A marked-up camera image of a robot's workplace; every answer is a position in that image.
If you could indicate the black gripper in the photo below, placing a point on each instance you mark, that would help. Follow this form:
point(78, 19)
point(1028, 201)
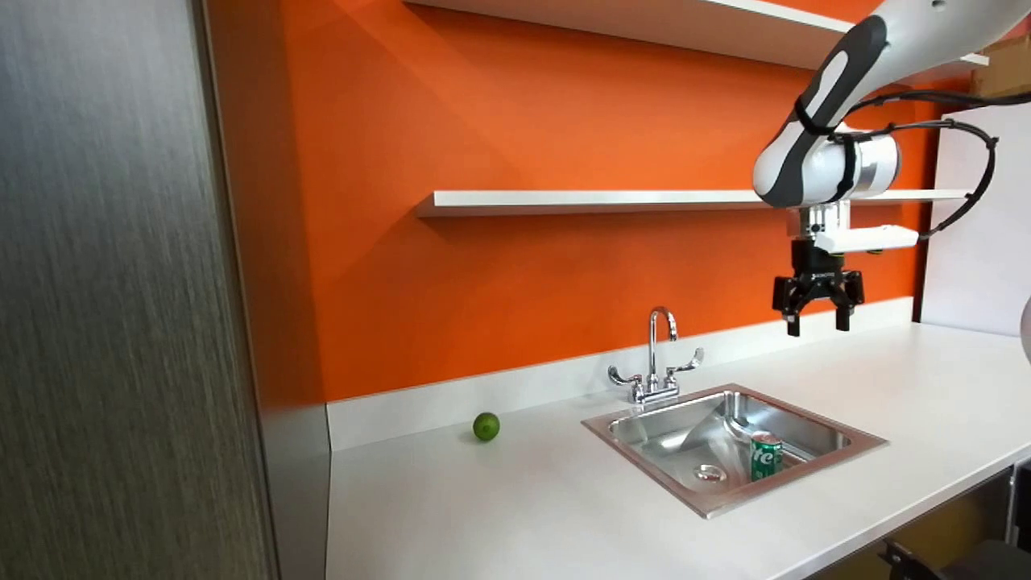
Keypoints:
point(813, 258)

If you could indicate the green drink can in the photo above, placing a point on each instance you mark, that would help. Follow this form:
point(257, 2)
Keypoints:
point(763, 459)

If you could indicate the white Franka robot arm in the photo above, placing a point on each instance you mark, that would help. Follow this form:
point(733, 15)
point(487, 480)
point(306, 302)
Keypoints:
point(827, 163)

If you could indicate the stainless steel sink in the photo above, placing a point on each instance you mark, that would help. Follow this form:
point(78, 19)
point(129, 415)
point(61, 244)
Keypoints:
point(686, 438)

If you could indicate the sink drain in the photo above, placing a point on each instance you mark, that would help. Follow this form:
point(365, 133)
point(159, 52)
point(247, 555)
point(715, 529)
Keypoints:
point(709, 472)

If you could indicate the white board panel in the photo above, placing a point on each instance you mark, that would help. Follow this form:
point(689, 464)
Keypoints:
point(982, 278)

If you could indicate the chrome faucet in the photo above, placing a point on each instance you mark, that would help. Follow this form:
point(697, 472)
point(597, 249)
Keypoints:
point(659, 357)

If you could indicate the black chair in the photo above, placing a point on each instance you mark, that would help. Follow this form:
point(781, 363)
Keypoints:
point(986, 561)

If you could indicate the white counter backsplash strip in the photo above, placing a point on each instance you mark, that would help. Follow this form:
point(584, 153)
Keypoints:
point(483, 404)

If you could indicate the green lime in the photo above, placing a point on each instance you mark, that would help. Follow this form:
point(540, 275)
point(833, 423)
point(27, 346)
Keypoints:
point(487, 425)

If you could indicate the dark grey wood cabinet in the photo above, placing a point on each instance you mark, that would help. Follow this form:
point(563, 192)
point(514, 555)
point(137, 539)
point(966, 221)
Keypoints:
point(106, 324)

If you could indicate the white wall shelf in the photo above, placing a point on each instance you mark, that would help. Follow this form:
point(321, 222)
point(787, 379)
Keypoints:
point(697, 27)
point(591, 201)

